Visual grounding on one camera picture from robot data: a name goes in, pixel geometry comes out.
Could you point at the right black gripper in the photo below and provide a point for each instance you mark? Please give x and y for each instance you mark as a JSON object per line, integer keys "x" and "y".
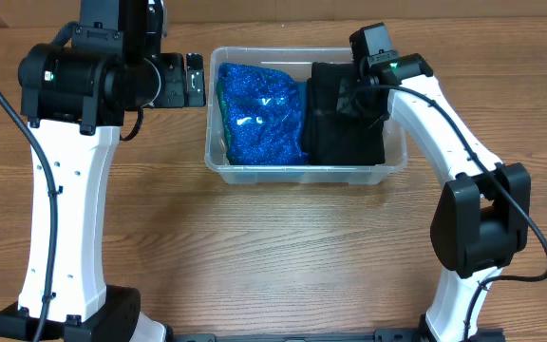
{"x": 342, "y": 104}

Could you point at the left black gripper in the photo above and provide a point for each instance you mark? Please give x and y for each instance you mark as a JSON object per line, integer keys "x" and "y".
{"x": 172, "y": 66}

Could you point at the large black garment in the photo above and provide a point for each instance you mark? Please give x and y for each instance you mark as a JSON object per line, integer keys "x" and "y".
{"x": 332, "y": 139}

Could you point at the blue sequin cloth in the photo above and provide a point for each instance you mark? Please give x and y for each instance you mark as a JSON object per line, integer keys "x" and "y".
{"x": 261, "y": 116}

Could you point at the blue denim jeans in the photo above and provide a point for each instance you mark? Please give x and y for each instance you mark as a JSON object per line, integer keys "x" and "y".
{"x": 303, "y": 98}

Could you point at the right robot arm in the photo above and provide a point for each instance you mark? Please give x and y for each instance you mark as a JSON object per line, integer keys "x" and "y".
{"x": 480, "y": 222}

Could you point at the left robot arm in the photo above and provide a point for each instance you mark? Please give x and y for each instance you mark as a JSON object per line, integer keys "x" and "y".
{"x": 76, "y": 91}

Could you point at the clear plastic storage bin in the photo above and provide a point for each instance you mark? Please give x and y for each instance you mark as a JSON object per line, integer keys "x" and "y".
{"x": 296, "y": 61}

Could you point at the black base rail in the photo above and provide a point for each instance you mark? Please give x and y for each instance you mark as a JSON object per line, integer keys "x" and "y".
{"x": 381, "y": 335}

